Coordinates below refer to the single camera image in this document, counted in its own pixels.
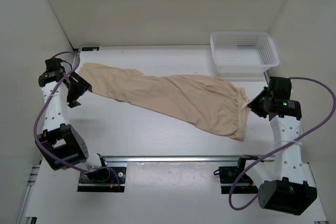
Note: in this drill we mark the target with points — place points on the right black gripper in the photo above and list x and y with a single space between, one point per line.
253 104

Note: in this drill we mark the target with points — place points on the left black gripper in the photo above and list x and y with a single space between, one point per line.
82 87

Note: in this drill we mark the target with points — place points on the beige trousers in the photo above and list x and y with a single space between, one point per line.
210 104

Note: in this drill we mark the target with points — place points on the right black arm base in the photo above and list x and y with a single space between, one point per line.
228 174

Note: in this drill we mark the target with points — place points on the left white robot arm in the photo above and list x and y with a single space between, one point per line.
59 142

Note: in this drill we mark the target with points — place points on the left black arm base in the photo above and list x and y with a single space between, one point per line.
104 181

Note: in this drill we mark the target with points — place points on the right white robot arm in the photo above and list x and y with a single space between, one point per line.
284 189

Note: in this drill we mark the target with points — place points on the white plastic basket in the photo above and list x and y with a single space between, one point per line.
243 53

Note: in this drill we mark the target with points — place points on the black corner bracket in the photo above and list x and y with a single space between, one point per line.
90 48

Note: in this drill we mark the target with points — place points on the aluminium rail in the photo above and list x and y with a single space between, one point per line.
157 190

